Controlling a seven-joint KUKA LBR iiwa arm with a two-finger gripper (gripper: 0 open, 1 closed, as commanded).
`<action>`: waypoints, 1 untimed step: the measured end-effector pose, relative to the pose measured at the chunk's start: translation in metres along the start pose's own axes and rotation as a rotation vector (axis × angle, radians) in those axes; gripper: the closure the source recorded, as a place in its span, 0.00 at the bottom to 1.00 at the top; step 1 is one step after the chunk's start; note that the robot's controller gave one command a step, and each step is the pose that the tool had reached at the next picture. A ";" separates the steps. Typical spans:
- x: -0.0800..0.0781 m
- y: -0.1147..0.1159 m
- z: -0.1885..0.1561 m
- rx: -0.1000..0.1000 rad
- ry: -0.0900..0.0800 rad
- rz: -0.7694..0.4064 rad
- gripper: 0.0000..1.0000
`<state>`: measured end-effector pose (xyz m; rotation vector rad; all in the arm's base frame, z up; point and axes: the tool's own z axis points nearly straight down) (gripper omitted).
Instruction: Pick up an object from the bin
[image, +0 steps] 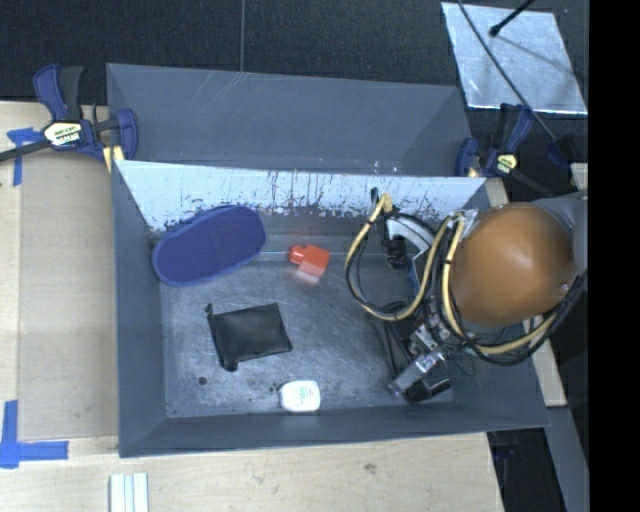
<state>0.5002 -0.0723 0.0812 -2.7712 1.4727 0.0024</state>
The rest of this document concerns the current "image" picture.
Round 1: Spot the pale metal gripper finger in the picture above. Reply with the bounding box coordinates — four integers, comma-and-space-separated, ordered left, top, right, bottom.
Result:
388, 350, 447, 397

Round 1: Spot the small white plastic box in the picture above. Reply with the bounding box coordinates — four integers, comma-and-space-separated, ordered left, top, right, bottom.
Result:
277, 379, 322, 414

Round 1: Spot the red plastic cap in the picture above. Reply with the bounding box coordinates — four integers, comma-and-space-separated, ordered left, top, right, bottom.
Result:
286, 243, 332, 279

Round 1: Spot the black cloth pouch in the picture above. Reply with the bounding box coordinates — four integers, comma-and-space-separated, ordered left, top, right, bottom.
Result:
205, 301, 294, 373

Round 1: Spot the blue oval case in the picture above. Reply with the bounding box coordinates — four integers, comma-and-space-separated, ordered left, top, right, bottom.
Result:
150, 204, 268, 288

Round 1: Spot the grey metal bin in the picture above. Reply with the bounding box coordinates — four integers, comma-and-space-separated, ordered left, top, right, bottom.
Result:
105, 62, 552, 459

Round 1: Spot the pale wood board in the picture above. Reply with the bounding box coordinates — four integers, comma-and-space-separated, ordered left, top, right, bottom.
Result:
16, 153, 121, 442

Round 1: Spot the black cylinder on white bracket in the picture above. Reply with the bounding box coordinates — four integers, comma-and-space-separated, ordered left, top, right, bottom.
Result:
379, 213, 437, 271

